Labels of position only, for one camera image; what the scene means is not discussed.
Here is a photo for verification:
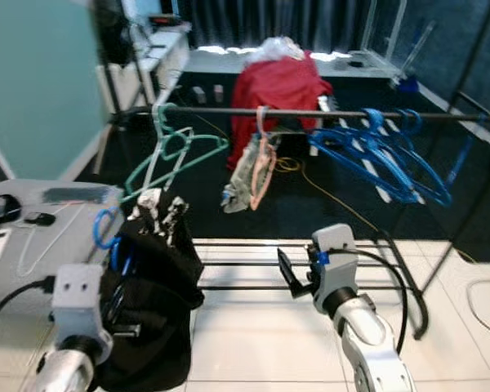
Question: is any white plastic bag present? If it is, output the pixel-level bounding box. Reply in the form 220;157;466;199
247;36;307;65

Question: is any black white-printed t-shirt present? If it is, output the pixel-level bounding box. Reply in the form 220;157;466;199
98;189;207;392

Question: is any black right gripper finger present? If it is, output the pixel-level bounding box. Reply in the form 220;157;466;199
284;250;311;298
278;249;303;298

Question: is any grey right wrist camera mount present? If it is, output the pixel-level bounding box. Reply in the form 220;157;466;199
310;224;360;315

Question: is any red cloth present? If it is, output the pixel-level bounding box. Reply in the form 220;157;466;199
229;53;334;172

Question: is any yellow cable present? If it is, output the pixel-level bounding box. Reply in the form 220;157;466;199
276;155;479;262

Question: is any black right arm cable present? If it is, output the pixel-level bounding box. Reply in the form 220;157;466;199
347;247;412;356

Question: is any dark curtain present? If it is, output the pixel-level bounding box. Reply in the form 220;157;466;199
178;0;372;50

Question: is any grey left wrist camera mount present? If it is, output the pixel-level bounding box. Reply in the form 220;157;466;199
51;263;115;364

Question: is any black bag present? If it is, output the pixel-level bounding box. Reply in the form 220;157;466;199
0;192;25;232

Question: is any green plastic hanger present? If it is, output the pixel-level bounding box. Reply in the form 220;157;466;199
121;104;231;205

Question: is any black backpack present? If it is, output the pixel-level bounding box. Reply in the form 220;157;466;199
91;0;138;66

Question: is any small black device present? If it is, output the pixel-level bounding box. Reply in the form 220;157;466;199
23;212;56;227

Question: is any white cabinet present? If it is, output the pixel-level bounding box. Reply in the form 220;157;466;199
96;23;190;115

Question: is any white wire hanger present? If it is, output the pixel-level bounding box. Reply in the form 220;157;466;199
143;114;189;193
16;204;82;278

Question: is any white floor cable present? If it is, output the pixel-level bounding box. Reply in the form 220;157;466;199
467;279;490;344

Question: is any dark carpet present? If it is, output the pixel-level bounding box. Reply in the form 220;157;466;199
78;73;490;262

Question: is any pink plastic hanger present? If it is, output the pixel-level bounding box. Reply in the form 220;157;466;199
253;106;277;212

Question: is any white low shelf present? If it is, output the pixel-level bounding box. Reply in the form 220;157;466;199
184;45;401;80

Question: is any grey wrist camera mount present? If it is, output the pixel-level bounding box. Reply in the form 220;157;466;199
51;263;115;364
310;224;360;315

